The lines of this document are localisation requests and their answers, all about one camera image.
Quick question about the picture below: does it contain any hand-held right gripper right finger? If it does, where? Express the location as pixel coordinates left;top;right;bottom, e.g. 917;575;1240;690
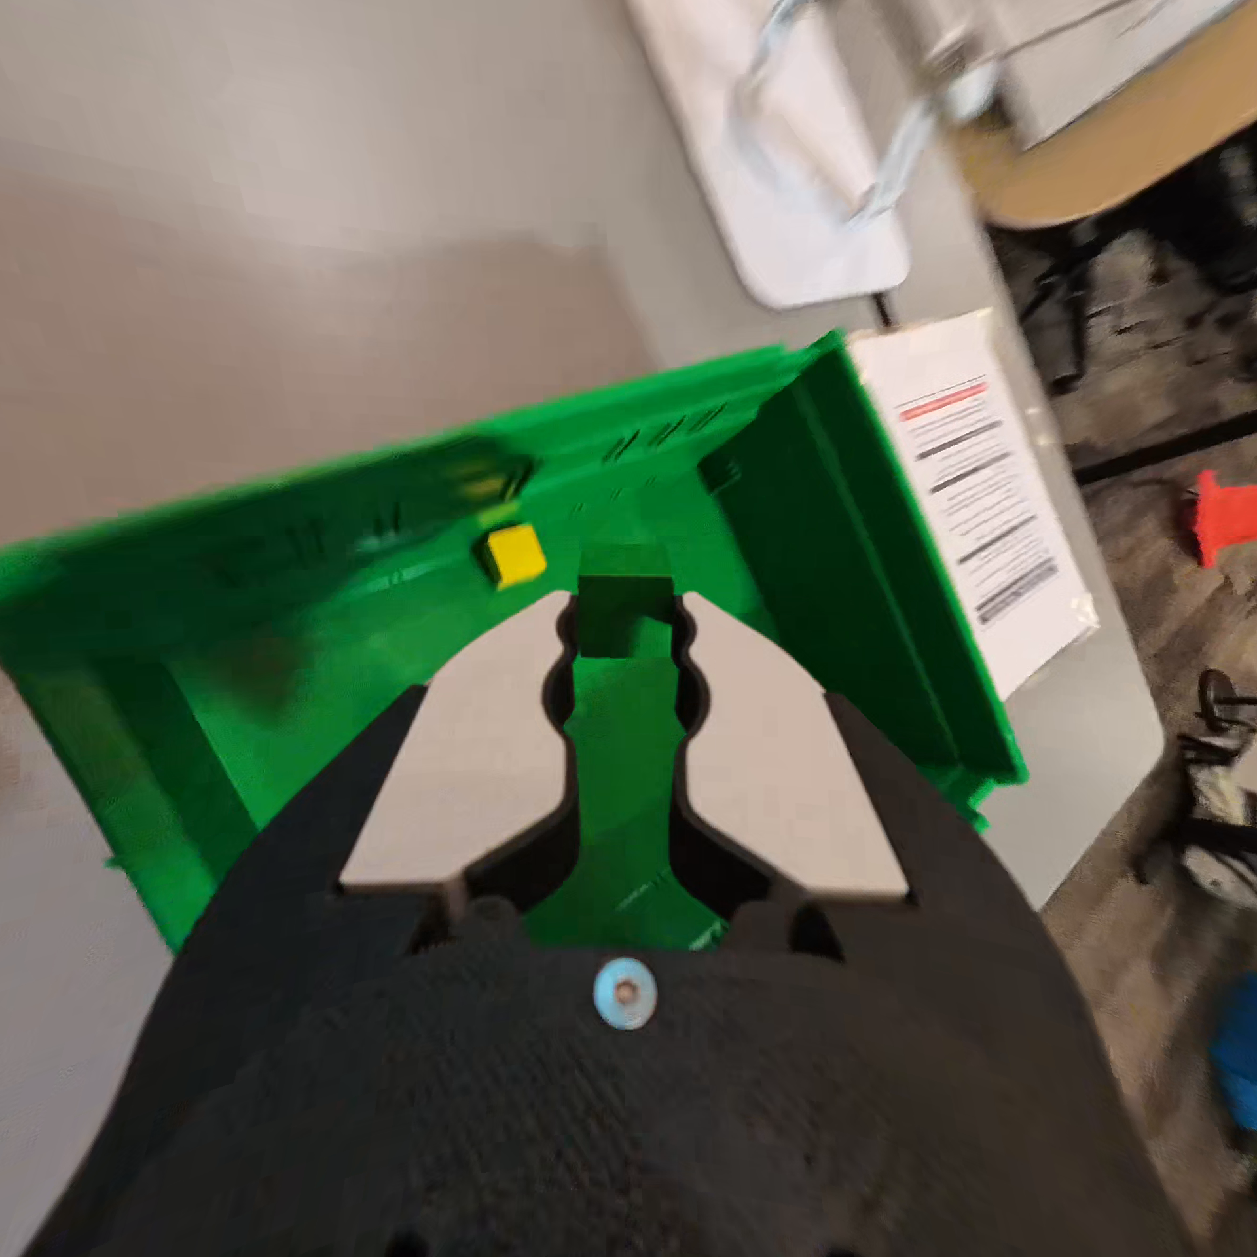
671;592;912;930

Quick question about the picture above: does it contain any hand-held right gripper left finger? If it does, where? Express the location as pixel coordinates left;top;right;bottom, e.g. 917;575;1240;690
338;589;580;922

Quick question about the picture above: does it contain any small yellow cube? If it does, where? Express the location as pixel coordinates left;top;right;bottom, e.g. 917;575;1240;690
476;522;549;591

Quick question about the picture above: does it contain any small green cube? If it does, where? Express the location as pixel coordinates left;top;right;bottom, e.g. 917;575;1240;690
578;573;677;657

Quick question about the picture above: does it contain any green plastic bin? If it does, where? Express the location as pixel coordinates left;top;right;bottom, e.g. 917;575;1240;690
0;329;1030;956

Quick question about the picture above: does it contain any grey desk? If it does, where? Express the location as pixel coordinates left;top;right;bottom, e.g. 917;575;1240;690
0;0;1168;1257

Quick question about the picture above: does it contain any printed paper sheet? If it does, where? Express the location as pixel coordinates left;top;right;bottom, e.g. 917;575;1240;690
849;309;1100;699

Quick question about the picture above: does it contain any black office chair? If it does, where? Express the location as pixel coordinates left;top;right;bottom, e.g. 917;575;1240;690
1140;668;1257;905

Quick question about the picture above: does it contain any orange traffic cone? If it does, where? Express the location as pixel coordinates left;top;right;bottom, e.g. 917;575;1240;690
1183;469;1257;570

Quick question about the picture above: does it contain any blue object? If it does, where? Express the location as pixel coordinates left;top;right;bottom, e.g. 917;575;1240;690
1210;972;1257;1131

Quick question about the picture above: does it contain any illustrated instruction sheet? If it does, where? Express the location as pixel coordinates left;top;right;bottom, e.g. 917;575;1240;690
997;0;1257;149

